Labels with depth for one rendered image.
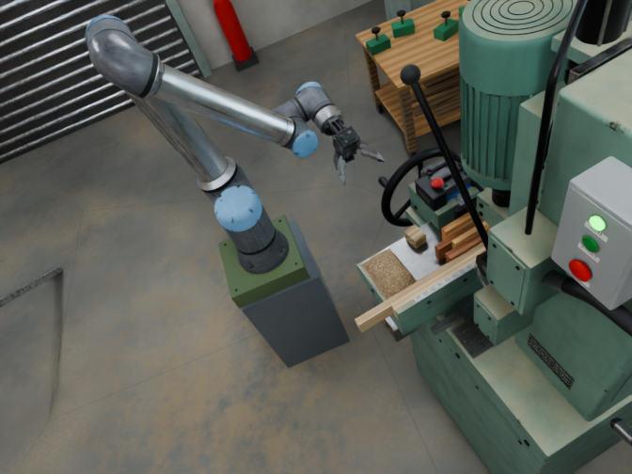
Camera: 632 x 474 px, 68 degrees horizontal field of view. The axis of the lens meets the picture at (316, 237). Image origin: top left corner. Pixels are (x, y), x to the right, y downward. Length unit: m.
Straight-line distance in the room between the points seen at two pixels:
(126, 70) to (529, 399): 1.19
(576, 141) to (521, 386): 0.67
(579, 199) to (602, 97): 0.12
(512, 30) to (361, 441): 1.59
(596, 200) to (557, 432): 0.68
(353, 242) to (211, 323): 0.82
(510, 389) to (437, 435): 0.83
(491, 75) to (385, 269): 0.56
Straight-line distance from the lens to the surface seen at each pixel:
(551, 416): 1.18
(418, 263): 1.21
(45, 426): 2.72
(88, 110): 4.18
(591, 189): 0.59
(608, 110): 0.62
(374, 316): 1.11
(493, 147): 0.88
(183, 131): 1.50
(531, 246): 0.75
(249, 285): 1.65
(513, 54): 0.76
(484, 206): 1.11
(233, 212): 1.51
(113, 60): 1.28
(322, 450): 2.02
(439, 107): 2.71
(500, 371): 1.20
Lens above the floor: 1.92
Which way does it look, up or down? 50 degrees down
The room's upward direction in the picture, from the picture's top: 23 degrees counter-clockwise
